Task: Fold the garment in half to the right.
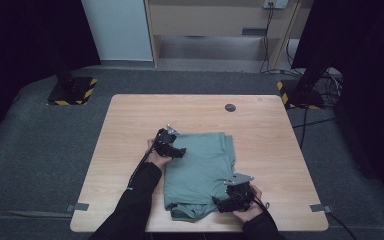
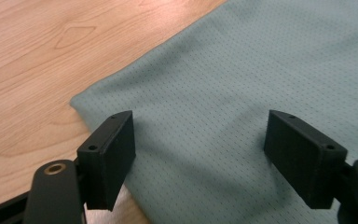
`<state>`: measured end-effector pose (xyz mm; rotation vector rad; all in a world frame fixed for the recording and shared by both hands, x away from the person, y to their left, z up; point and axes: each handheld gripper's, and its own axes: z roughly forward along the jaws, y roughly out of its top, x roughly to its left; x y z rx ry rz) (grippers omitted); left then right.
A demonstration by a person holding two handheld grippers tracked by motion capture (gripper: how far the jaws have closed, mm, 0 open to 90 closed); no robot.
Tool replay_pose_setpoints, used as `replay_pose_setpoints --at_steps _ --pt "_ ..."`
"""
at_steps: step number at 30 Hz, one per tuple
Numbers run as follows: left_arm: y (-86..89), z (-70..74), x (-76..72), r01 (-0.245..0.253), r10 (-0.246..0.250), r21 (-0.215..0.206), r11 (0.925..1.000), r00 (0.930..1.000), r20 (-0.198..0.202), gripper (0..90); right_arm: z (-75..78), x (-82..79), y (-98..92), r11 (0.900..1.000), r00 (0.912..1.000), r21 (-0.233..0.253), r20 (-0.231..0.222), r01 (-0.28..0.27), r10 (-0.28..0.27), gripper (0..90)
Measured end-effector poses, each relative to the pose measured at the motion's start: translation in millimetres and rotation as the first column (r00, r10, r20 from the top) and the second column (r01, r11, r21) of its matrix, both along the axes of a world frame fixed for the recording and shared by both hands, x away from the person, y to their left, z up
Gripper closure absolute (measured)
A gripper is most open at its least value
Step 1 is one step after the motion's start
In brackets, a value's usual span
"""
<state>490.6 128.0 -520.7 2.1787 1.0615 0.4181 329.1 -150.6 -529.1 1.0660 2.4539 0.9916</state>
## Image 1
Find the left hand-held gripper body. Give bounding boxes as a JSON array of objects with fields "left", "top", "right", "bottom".
[{"left": 153, "top": 124, "right": 181, "bottom": 157}]

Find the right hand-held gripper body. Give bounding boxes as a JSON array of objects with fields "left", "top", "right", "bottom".
[{"left": 223, "top": 172, "right": 255, "bottom": 213}]

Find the green t-shirt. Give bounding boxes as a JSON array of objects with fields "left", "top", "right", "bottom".
[{"left": 163, "top": 131, "right": 237, "bottom": 223}]

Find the person's left hand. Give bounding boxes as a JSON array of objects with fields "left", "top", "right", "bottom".
[{"left": 145, "top": 139, "right": 174, "bottom": 169}]

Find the person's right hand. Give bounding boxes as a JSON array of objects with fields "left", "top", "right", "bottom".
[{"left": 233, "top": 185, "right": 268, "bottom": 223}]

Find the grey tape piece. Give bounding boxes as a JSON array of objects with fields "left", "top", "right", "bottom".
[
  {"left": 309, "top": 203, "right": 333, "bottom": 214},
  {"left": 65, "top": 202, "right": 90, "bottom": 213}
]

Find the black stand with striped base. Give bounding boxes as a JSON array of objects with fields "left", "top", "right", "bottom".
[
  {"left": 46, "top": 33, "right": 98, "bottom": 107},
  {"left": 276, "top": 63, "right": 328, "bottom": 110}
]

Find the white panel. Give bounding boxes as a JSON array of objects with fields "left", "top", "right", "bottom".
[{"left": 80, "top": 0, "right": 154, "bottom": 62}]

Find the wooden shelf unit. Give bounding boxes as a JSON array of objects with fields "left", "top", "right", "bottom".
[{"left": 143, "top": 0, "right": 303, "bottom": 69}]

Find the grey floor strip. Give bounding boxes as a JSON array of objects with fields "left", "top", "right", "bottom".
[{"left": 0, "top": 209, "right": 74, "bottom": 220}]

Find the black curtain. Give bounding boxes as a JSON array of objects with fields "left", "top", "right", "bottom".
[
  {"left": 291, "top": 0, "right": 384, "bottom": 208},
  {"left": 0, "top": 0, "right": 101, "bottom": 148}
]

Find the right hand-held gripper cable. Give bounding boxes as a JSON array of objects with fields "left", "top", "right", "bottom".
[{"left": 252, "top": 192, "right": 271, "bottom": 210}]

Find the hand-held gripper cable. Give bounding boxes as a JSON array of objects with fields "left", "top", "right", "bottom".
[
  {"left": 127, "top": 144, "right": 158, "bottom": 192},
  {"left": 252, "top": 192, "right": 271, "bottom": 210}
]

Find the left hand-held gripper cable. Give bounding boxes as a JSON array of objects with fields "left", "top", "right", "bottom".
[{"left": 127, "top": 144, "right": 158, "bottom": 192}]

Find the black floor cable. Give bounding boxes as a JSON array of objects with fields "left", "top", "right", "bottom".
[{"left": 293, "top": 106, "right": 337, "bottom": 149}]

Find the black cable from socket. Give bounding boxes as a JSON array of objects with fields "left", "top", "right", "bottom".
[{"left": 259, "top": 3, "right": 276, "bottom": 73}]

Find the tangle of black floor cables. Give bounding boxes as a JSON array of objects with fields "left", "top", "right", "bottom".
[{"left": 286, "top": 39, "right": 343, "bottom": 108}]

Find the white wall socket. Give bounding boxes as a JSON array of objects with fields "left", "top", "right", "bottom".
[{"left": 263, "top": 0, "right": 289, "bottom": 9}]

